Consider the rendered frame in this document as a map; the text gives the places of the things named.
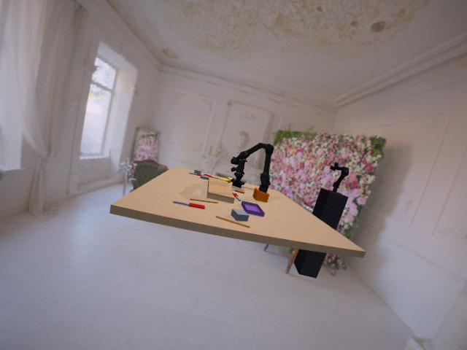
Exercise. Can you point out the tan panel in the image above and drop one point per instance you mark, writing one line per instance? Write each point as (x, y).
(219, 190)

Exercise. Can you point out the purple square tray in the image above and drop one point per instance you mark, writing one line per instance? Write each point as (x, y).
(253, 209)

